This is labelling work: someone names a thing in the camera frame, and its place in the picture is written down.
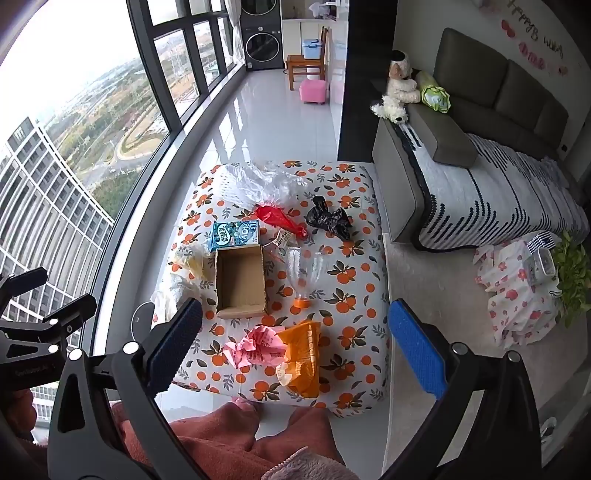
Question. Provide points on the pink fuzzy slipper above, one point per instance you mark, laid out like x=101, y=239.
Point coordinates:
x=247, y=405

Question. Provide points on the person's leg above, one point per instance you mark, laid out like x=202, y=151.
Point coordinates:
x=300, y=429
x=198, y=434

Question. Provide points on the green plush pillow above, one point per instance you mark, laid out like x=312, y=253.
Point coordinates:
x=434, y=94

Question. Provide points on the light blue storage box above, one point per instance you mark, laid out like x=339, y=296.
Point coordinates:
x=312, y=50

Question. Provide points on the red plastic bag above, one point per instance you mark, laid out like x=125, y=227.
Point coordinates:
x=277, y=217

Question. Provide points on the open cardboard box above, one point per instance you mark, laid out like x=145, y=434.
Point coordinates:
x=240, y=281

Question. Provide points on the clear plastic container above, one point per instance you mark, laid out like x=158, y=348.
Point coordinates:
x=541, y=267

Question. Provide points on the person's right leg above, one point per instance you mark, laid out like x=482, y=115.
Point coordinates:
x=300, y=429

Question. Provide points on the person's left hand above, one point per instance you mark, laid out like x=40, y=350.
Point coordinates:
x=18, y=410

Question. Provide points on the yellowish plastic bag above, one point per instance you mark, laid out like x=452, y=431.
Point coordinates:
x=196, y=265

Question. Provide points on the small printed packet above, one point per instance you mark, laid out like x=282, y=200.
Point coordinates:
x=281, y=240

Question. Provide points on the dark washing machine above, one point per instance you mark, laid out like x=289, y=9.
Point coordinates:
x=263, y=46

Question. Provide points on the clear cut plastic bottle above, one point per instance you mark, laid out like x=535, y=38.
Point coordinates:
x=304, y=272

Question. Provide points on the white mesh plastic bag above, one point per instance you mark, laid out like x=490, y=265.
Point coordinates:
x=231, y=184

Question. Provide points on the person's left leg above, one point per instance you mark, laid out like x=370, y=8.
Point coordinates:
x=198, y=434

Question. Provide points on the pink paper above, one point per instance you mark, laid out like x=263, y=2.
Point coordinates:
x=256, y=346

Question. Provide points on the white cabinet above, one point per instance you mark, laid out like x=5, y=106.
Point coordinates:
x=295, y=27

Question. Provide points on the blue snack packet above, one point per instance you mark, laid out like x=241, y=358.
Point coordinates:
x=231, y=235

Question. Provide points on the high-rise building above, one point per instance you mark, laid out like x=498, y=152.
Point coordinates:
x=46, y=221

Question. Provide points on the wooden chair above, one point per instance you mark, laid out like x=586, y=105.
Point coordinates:
x=307, y=69

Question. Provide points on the pink fleece jacket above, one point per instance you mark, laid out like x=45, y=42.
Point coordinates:
x=304, y=466

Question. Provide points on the dark tumble dryer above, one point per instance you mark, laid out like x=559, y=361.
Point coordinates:
x=258, y=9

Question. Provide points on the orange print cloth cover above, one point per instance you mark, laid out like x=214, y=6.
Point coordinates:
x=351, y=286

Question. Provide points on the clear plastic bag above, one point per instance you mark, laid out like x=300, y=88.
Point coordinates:
x=281, y=184

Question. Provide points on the beige rug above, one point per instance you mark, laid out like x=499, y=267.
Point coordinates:
x=438, y=277

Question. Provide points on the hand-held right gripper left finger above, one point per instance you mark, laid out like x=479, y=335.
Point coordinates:
x=175, y=339

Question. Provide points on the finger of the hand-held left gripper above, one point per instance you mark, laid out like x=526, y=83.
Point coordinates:
x=21, y=286
x=69, y=314

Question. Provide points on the green potted plant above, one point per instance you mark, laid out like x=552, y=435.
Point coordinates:
x=575, y=277

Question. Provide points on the pink stool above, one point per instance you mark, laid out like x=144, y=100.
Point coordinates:
x=314, y=91

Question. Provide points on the grey sofa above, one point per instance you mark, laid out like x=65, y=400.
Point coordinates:
x=489, y=83

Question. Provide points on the pink floral cloth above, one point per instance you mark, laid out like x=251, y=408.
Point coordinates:
x=512, y=304

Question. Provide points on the black plastic bag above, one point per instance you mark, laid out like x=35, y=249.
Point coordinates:
x=328, y=219

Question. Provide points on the black window frame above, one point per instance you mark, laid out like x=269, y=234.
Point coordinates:
x=152, y=18

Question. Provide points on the crumpled white plastic bag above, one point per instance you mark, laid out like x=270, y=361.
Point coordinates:
x=175, y=295

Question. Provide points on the person's left forearm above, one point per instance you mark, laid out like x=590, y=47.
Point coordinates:
x=23, y=461

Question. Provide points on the black striped white blanket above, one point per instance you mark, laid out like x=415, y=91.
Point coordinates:
x=489, y=194

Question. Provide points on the pink wall letter decoration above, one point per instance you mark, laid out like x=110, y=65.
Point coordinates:
x=545, y=46

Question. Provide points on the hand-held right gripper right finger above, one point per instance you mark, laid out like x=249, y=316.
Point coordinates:
x=415, y=346

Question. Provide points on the white plush dog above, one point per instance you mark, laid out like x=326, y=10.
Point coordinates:
x=399, y=92

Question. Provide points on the orange plastic bag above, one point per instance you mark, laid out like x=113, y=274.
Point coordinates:
x=302, y=350

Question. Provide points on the white shoe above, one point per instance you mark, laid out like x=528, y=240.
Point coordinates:
x=548, y=434

